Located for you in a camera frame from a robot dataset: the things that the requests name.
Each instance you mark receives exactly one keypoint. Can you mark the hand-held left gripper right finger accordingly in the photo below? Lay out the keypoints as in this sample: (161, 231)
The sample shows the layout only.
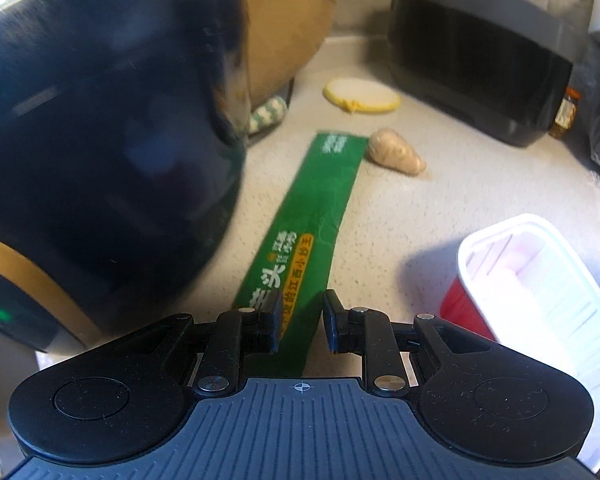
(330, 321)

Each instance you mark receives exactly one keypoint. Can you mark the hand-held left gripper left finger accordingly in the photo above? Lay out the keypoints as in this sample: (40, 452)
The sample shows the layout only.
(275, 324)

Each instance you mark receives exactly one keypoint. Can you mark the green printed wrapper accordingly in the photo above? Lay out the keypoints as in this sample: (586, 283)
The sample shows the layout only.
(310, 220)

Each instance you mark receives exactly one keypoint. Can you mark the red bin with white rim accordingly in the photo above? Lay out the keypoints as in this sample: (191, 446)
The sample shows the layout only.
(540, 300)

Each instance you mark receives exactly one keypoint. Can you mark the piece of ginger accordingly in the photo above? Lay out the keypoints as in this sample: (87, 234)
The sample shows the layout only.
(395, 152)

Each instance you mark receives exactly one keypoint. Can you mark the green and white striped cloth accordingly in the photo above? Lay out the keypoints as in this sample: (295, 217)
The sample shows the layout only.
(267, 116)

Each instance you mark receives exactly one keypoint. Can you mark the round yellow and white scrubber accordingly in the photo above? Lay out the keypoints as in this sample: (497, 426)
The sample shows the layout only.
(361, 94)

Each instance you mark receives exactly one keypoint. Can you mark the round wooden cutting board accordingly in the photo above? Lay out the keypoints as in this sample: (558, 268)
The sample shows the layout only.
(290, 25)

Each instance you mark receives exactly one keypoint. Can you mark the dark grey countertop appliance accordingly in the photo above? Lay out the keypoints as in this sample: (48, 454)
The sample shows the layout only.
(480, 60)

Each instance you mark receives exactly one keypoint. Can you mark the glass jar with orange lid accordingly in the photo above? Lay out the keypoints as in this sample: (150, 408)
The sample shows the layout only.
(566, 115)

